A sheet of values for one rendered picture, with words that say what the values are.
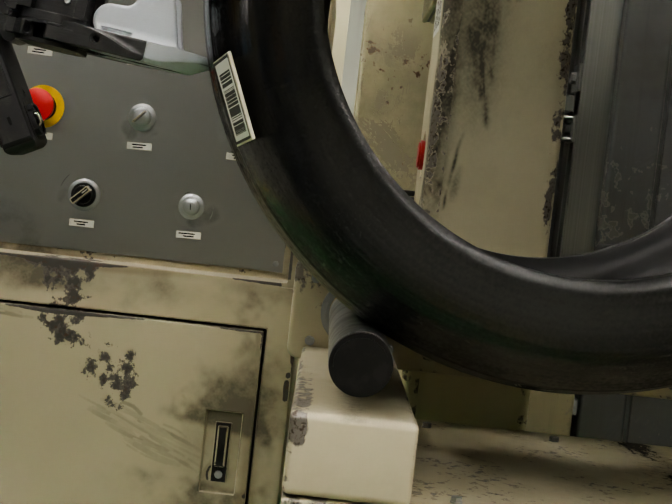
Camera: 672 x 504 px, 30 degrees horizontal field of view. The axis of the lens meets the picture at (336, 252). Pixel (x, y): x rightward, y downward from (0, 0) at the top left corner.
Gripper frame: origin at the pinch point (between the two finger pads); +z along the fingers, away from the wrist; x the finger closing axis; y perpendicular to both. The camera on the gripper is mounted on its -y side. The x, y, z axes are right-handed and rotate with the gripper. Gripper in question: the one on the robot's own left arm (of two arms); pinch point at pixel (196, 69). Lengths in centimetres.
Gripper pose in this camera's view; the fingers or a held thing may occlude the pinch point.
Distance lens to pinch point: 95.8
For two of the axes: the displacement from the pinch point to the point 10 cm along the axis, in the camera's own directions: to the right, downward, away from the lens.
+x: 0.0, -0.5, 10.0
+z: 9.7, 2.3, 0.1
